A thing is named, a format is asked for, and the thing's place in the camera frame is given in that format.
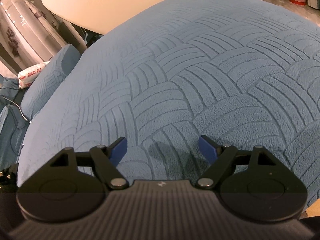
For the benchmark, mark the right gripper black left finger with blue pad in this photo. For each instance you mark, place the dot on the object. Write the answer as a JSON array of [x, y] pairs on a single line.
[[72, 184]]

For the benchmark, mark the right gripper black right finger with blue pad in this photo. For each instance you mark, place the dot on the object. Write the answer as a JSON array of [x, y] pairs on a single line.
[[252, 184]]

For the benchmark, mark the white printed package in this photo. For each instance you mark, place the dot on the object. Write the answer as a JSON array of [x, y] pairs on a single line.
[[27, 76]]

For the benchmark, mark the blue textured fleece cover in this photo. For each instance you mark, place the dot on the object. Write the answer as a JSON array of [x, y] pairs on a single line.
[[244, 72]]

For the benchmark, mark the blue fleece armrest cushion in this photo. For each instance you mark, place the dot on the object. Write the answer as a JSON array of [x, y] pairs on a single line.
[[54, 73]]

